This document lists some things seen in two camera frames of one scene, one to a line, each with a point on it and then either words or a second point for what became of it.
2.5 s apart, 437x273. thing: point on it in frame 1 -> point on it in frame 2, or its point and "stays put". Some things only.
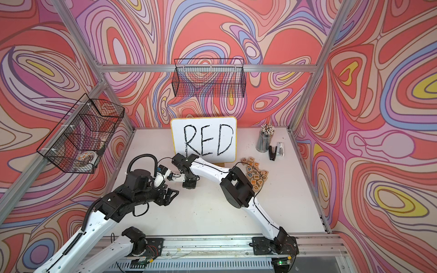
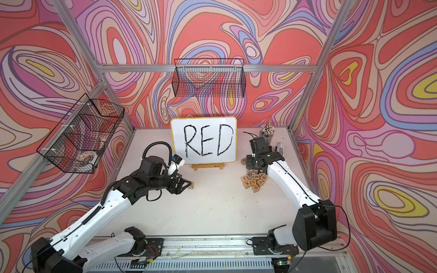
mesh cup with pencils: (267, 131) stays put
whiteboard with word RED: (213, 137) stays put
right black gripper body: (190, 181) -> (251, 161)
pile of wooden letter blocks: (256, 176) stays put
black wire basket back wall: (209, 78) stays put
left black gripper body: (158, 196) -> (166, 182)
